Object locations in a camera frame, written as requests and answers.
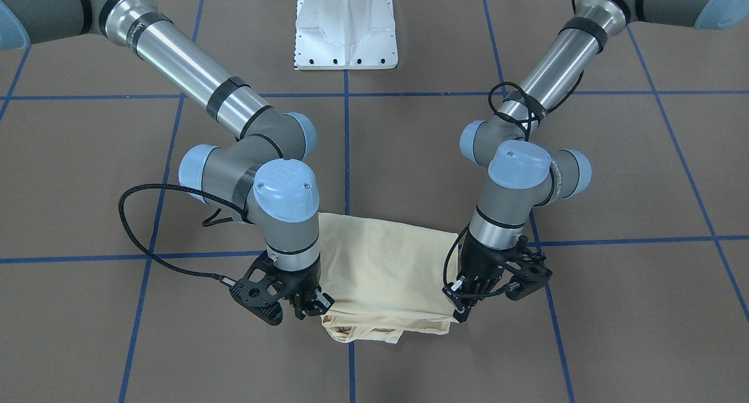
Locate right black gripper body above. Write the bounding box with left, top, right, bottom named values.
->
left=281, top=257, right=322, bottom=307

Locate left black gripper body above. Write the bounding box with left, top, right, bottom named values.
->
left=458, top=235, right=518, bottom=301

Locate cream long-sleeve printed shirt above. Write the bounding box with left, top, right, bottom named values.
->
left=319, top=213, right=458, bottom=344

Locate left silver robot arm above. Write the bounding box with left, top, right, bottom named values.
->
left=442, top=0, right=747, bottom=322

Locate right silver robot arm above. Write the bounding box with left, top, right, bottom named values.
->
left=2, top=0, right=334, bottom=326

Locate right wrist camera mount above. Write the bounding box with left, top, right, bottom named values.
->
left=228, top=252, right=294, bottom=326

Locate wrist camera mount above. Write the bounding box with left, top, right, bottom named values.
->
left=228, top=252, right=294, bottom=326
left=499, top=235, right=553, bottom=300

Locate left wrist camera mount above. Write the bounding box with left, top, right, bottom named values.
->
left=499, top=235, right=553, bottom=300

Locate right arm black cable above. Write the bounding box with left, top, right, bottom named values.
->
left=118, top=183, right=249, bottom=287

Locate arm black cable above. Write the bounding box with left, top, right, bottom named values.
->
left=442, top=81, right=586, bottom=301
left=118, top=183, right=249, bottom=287

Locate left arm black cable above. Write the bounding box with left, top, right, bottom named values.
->
left=442, top=81, right=586, bottom=301

